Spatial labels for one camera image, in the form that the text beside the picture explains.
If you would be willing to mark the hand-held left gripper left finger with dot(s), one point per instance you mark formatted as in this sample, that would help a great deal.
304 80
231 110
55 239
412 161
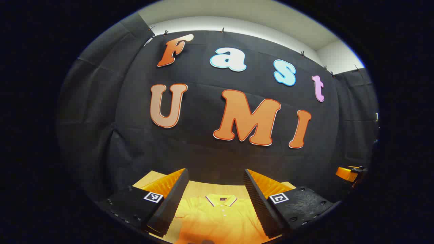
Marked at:
171 203

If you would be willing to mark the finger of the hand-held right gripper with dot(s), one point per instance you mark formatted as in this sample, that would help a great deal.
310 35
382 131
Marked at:
346 174

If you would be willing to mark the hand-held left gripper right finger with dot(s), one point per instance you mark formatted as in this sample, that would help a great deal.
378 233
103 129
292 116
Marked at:
259 206

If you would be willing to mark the orange polo T-shirt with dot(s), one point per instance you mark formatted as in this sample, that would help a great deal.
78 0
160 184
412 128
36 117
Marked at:
220 220

